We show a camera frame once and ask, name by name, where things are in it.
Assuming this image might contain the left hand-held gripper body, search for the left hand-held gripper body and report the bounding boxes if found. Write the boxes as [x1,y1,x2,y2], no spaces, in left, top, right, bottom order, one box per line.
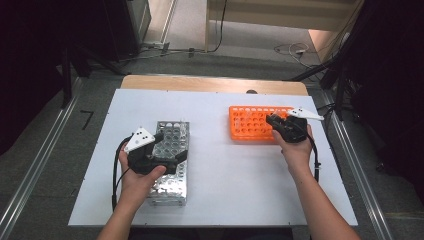
[123,126,179,175]

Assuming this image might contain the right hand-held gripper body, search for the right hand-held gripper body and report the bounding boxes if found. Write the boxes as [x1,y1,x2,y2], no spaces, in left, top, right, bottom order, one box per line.
[275,107,325,144]

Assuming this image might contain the orange test tube rack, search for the orange test tube rack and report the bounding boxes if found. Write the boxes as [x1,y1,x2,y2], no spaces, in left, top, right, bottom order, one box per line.
[228,105,296,143]

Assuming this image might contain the metal test tube rack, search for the metal test tube rack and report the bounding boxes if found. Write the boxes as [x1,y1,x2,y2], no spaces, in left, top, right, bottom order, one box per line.
[145,120,190,207]

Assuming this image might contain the person's right hand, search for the person's right hand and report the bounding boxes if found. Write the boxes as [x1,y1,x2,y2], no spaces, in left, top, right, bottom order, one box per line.
[272,124,316,178]

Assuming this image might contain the person's left hand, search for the person's left hand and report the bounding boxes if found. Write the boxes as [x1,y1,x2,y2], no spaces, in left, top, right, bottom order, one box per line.
[118,152,168,209]

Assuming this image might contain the white table cover board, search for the white table cover board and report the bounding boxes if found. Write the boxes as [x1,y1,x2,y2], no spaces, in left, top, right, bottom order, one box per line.
[68,88,358,228]

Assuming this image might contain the black tripod stand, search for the black tripod stand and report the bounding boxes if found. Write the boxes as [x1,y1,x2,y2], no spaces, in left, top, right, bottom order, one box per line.
[289,49,359,121]

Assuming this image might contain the peach coloured panel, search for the peach coloured panel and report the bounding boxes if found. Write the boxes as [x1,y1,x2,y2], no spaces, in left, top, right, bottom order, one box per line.
[308,29,338,63]

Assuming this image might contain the black metal stand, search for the black metal stand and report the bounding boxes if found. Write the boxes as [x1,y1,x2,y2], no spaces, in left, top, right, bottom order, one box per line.
[59,43,126,109]

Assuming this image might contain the dark curtain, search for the dark curtain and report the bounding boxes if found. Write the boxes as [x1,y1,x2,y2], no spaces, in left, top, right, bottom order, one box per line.
[346,0,424,201]
[0,0,104,154]

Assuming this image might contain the dark cabinet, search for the dark cabinet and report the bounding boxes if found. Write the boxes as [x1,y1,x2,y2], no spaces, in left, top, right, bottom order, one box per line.
[103,0,152,62]

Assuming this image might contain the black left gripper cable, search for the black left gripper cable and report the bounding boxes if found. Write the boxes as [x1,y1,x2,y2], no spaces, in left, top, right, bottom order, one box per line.
[111,134,134,212]

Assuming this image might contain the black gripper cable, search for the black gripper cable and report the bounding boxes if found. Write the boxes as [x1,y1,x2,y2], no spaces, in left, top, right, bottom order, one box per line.
[111,134,134,212]
[308,134,322,183]

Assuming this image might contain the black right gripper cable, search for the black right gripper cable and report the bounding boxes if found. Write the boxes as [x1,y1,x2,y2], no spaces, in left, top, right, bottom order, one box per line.
[308,134,322,183]

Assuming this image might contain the white floor cable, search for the white floor cable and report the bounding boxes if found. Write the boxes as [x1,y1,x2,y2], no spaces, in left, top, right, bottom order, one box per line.
[273,42,311,68]

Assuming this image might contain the beige wooden furniture frame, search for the beige wooden furniture frame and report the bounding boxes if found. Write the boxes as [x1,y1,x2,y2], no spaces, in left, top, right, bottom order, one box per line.
[203,0,364,53]

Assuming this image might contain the metal floor rail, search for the metal floor rail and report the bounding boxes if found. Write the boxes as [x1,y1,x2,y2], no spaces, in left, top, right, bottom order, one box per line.
[321,89,395,240]
[0,77,84,240]

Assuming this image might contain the black hanging cable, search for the black hanging cable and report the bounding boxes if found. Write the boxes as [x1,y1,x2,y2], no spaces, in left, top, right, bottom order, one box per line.
[208,0,229,54]

